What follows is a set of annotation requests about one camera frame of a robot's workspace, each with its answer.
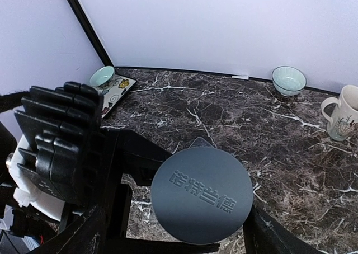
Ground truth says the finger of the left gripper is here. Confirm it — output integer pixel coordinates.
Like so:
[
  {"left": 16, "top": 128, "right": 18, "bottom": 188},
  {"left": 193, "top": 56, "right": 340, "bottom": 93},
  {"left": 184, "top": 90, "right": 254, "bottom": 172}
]
[{"left": 123, "top": 238, "right": 220, "bottom": 254}]

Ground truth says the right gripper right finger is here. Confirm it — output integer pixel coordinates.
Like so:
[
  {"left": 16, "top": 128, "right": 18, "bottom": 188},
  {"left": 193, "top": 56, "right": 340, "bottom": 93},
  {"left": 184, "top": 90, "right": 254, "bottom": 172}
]
[{"left": 243, "top": 206, "right": 320, "bottom": 254}]

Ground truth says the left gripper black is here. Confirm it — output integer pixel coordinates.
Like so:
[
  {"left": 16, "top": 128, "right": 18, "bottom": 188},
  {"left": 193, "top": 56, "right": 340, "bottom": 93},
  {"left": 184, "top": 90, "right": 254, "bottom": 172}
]
[{"left": 59, "top": 129, "right": 172, "bottom": 239}]

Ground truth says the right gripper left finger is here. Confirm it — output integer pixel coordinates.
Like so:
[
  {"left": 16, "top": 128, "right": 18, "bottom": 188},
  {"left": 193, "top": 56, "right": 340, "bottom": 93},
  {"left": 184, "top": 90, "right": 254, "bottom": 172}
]
[{"left": 31, "top": 205, "right": 107, "bottom": 253}]

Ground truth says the clear plastic pill organizer box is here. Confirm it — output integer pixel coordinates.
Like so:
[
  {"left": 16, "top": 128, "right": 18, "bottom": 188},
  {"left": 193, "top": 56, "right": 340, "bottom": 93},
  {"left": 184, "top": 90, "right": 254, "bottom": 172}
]
[{"left": 189, "top": 137, "right": 214, "bottom": 148}]

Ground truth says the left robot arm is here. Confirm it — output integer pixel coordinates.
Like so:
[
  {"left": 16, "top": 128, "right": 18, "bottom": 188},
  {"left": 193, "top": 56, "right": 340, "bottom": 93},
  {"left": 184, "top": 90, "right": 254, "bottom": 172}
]
[{"left": 1, "top": 83, "right": 219, "bottom": 253}]

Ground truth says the patterned coaster mat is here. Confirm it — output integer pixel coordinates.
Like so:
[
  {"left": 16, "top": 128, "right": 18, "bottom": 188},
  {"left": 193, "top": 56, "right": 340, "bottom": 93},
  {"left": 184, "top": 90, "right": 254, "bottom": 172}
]
[{"left": 95, "top": 74, "right": 137, "bottom": 118}]

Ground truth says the green ceramic bowl left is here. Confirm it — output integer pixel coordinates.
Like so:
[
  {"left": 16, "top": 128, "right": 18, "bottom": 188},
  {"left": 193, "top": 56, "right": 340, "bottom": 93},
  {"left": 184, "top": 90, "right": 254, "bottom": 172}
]
[{"left": 89, "top": 66, "right": 115, "bottom": 90}]

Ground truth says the cream ceramic mug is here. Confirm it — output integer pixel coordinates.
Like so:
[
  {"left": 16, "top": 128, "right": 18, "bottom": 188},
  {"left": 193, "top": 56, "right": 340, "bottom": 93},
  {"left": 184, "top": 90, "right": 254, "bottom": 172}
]
[{"left": 321, "top": 85, "right": 357, "bottom": 142}]

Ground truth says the white ceramic bowl back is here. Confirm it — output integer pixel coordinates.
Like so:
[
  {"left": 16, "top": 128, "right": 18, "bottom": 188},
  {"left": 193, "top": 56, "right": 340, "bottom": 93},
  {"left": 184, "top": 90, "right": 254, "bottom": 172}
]
[{"left": 271, "top": 66, "right": 307, "bottom": 97}]

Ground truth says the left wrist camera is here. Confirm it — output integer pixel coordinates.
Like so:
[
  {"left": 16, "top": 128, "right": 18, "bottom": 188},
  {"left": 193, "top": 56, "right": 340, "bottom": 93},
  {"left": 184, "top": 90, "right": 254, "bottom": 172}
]
[{"left": 15, "top": 82, "right": 103, "bottom": 205}]

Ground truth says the left black corner post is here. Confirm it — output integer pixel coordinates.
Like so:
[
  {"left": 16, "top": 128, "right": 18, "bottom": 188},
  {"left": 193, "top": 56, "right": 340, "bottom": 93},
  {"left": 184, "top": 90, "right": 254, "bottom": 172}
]
[{"left": 67, "top": 0, "right": 113, "bottom": 66}]

